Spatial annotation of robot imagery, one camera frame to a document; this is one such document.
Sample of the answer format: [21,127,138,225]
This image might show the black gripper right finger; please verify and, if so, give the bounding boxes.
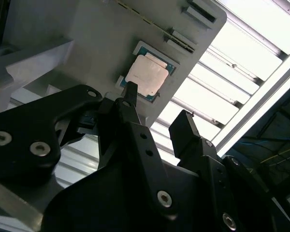
[168,110,281,232]

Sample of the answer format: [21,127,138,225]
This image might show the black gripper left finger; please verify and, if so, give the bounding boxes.
[0,81,180,220]

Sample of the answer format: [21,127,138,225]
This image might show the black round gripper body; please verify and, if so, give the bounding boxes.
[42,164,219,232]

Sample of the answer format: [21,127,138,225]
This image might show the CPU with silver top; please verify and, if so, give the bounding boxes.
[119,45,177,103]

